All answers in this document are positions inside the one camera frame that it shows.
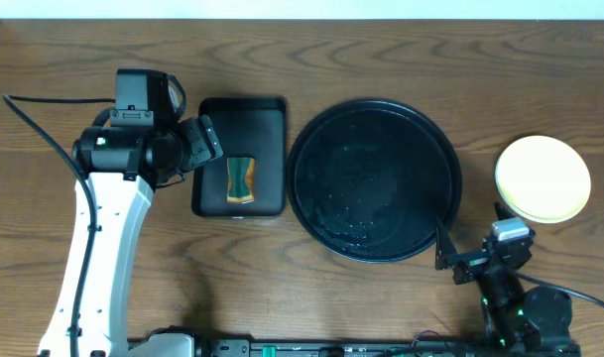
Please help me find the rectangular black tray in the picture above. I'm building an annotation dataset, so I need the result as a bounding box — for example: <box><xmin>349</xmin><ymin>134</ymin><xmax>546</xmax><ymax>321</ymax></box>
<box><xmin>191</xmin><ymin>97</ymin><xmax>287</xmax><ymax>217</ymax></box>

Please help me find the yellow plate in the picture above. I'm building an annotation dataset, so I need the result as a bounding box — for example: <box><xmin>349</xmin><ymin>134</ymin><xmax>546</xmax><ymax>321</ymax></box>
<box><xmin>494</xmin><ymin>135</ymin><xmax>592</xmax><ymax>195</ymax></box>

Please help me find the light green plate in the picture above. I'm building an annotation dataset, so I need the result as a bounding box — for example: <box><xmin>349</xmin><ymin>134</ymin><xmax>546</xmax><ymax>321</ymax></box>
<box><xmin>500</xmin><ymin>189</ymin><xmax>590</xmax><ymax>224</ymax></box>

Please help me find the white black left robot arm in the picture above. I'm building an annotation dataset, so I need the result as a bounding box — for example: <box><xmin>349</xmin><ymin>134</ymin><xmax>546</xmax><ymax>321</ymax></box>
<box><xmin>38</xmin><ymin>115</ymin><xmax>222</xmax><ymax>356</ymax></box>

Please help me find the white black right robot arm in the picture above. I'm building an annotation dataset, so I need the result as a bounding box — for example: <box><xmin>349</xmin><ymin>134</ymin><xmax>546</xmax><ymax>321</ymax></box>
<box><xmin>434</xmin><ymin>202</ymin><xmax>581</xmax><ymax>356</ymax></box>

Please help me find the round black tray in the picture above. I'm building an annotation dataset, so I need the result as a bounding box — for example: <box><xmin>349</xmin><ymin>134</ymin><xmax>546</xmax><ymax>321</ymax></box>
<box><xmin>286</xmin><ymin>99</ymin><xmax>462</xmax><ymax>263</ymax></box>

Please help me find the orange green sponge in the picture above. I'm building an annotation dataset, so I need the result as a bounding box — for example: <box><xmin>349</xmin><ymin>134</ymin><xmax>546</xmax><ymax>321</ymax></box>
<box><xmin>226</xmin><ymin>157</ymin><xmax>256</xmax><ymax>204</ymax></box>

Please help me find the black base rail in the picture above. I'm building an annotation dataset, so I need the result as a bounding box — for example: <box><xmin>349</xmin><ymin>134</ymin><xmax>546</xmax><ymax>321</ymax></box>
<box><xmin>127</xmin><ymin>324</ymin><xmax>583</xmax><ymax>357</ymax></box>

